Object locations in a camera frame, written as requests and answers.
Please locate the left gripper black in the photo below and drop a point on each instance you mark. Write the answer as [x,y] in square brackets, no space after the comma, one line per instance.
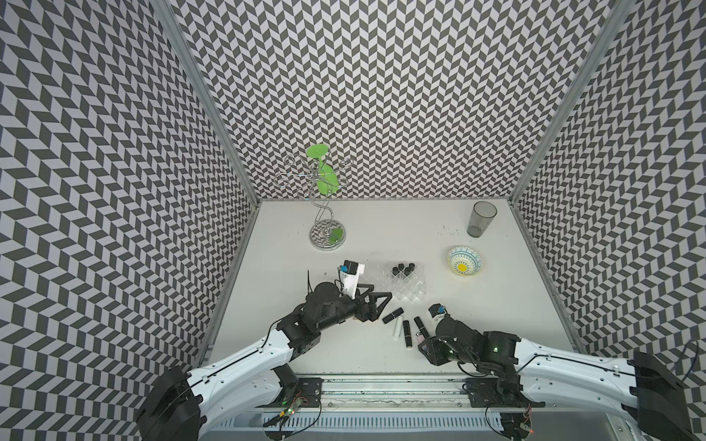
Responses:
[371,313]

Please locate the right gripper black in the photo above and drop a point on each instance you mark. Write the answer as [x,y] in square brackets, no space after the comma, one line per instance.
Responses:
[434,355]

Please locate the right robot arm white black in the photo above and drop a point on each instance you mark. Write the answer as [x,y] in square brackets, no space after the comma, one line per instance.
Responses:
[514,372]

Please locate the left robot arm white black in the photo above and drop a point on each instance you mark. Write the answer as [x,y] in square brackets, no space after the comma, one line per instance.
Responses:
[185,405]

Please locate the clear plastic lipstick organizer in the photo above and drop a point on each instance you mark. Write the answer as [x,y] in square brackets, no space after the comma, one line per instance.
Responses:
[411,288]

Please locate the black lipstick gold band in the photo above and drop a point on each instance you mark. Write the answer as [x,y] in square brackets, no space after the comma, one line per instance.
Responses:
[407,334]

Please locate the patterned small bowl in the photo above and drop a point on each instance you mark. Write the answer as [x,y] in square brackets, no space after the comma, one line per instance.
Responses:
[464,261]

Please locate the grey translucent cup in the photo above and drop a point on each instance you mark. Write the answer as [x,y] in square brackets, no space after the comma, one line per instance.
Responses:
[482,215]

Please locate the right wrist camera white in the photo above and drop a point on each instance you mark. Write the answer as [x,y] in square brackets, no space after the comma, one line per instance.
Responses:
[437,312]

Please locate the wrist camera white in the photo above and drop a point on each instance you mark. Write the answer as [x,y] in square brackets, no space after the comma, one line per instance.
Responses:
[437,312]
[349,274]

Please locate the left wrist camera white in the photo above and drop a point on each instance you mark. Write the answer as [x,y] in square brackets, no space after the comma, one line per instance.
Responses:
[349,274]

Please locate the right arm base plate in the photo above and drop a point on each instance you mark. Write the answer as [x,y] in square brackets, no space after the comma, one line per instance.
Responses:
[493,392]

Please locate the aluminium front rail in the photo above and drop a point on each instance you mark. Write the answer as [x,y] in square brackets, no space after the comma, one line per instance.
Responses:
[386,392]

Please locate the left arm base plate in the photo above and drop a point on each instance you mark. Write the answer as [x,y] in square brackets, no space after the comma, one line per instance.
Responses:
[309,389]

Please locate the wire jewelry tree green leaves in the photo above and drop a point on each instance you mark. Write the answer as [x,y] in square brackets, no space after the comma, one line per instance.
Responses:
[321,183]

